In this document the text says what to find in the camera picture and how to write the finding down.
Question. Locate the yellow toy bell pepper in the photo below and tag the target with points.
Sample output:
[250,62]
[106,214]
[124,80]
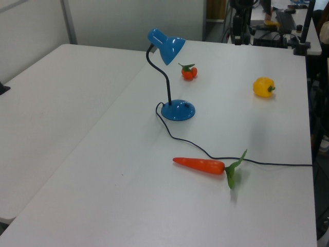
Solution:
[262,87]

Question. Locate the orange toy carrot with leaves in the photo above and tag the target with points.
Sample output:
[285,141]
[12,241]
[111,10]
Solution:
[203,165]

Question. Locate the black clamp on table edge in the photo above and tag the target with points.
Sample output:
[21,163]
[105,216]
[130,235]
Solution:
[3,88]

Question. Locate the yellow object on desk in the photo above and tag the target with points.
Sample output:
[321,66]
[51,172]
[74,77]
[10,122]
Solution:
[271,23]

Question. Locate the blue desk lamp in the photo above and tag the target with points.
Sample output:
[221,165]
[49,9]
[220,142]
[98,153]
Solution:
[177,112]

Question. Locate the beige sleeved person arm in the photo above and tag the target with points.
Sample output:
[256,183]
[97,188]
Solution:
[324,36]

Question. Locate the black button on yellow base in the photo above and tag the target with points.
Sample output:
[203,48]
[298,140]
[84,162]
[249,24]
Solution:
[299,28]

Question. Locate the black keyboard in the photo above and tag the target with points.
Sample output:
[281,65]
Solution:
[285,20]

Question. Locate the wooden cabinet panel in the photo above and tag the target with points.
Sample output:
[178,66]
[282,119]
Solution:
[216,9]

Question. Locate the white and blue shoe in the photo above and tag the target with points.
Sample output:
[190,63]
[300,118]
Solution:
[325,145]

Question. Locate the toy tomatoes with leaves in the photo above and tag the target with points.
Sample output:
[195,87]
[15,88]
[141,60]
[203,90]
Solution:
[187,73]

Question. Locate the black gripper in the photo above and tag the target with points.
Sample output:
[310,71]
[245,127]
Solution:
[237,6]

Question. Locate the black pole with table clamp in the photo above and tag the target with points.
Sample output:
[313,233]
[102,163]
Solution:
[306,25]

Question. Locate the thin black stand pole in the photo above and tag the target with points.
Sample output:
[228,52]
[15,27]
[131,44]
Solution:
[248,18]

